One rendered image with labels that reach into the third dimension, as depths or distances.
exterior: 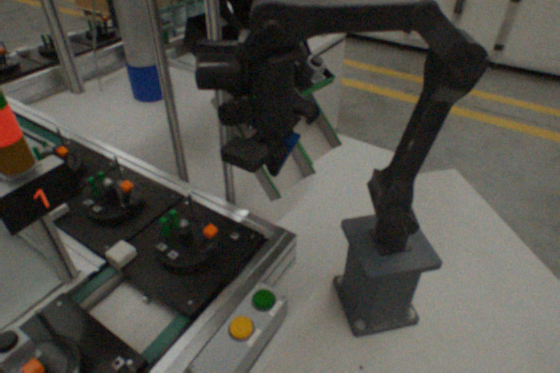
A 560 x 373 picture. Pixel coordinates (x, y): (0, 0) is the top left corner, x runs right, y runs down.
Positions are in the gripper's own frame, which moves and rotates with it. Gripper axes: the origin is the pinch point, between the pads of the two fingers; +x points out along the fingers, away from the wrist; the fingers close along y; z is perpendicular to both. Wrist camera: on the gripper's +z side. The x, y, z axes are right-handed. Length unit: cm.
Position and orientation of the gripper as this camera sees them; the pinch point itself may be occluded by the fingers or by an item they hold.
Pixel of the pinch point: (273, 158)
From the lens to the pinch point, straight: 61.9
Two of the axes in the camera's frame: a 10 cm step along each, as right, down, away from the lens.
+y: -5.5, 5.0, -6.7
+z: -8.4, -3.3, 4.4
